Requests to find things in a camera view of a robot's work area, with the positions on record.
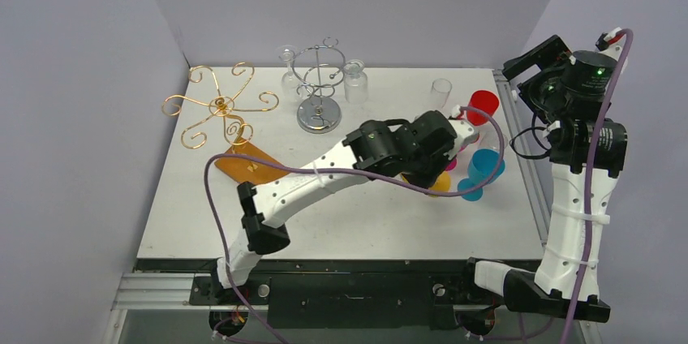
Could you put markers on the red wine glass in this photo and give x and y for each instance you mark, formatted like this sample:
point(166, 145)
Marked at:
point(483, 100)

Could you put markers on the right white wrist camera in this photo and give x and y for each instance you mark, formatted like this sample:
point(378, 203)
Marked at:
point(610, 42)

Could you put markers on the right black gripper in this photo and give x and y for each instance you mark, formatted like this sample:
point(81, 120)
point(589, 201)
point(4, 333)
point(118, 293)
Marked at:
point(535, 56)

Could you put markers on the pink wine glass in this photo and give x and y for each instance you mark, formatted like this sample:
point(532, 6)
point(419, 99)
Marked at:
point(452, 164)

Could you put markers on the yellow wine glass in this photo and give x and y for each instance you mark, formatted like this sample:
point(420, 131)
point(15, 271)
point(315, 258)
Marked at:
point(442, 183)

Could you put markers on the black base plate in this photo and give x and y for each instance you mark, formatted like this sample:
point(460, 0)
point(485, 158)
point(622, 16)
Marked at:
point(340, 294)

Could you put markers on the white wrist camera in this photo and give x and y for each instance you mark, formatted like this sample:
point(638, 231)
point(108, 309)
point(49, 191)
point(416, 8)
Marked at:
point(466, 133)
point(610, 42)

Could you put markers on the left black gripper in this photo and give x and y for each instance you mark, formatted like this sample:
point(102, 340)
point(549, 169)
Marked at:
point(442, 162)

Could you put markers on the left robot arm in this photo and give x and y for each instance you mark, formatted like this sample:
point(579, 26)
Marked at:
point(419, 150)

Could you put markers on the clear ribbed glass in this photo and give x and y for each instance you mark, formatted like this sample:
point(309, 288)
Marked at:
point(355, 82)

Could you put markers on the gold wire glass rack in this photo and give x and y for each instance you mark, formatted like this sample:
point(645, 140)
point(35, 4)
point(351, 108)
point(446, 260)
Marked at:
point(242, 161)

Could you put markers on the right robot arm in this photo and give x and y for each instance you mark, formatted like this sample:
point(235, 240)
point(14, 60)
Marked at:
point(570, 94)

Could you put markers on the blue wine glass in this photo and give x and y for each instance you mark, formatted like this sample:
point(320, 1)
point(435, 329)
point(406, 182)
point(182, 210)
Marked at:
point(481, 165)

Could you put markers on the chrome wire glass rack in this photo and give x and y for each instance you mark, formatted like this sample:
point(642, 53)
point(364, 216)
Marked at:
point(319, 70)

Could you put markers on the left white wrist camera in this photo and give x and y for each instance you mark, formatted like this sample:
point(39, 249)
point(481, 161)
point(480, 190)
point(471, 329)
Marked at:
point(466, 133)

